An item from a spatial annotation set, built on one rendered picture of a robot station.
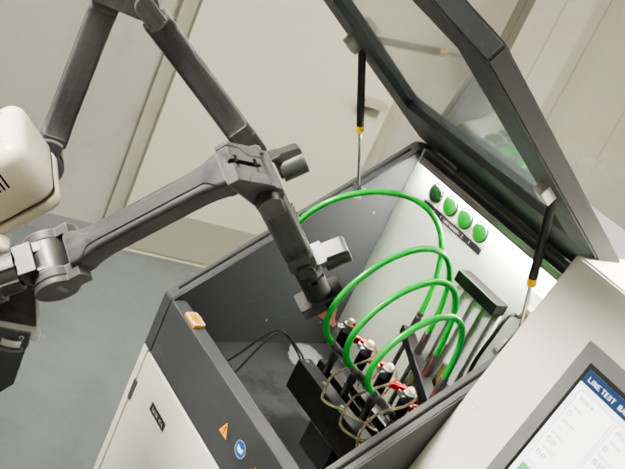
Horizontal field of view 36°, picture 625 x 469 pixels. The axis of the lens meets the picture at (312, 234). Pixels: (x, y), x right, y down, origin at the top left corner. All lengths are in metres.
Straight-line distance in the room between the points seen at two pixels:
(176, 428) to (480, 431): 0.74
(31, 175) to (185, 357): 0.70
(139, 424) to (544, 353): 1.05
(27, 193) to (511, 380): 0.96
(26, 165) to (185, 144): 2.62
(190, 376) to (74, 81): 0.71
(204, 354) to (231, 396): 0.14
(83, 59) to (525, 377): 1.06
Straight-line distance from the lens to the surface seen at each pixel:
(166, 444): 2.31
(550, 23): 4.56
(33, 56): 4.13
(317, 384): 2.18
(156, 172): 4.33
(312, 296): 2.05
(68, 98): 1.98
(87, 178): 4.36
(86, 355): 3.72
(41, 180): 1.73
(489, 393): 1.91
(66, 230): 1.66
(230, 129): 2.03
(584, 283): 1.86
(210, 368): 2.15
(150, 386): 2.38
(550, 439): 1.83
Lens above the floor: 2.07
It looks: 22 degrees down
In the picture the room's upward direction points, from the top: 25 degrees clockwise
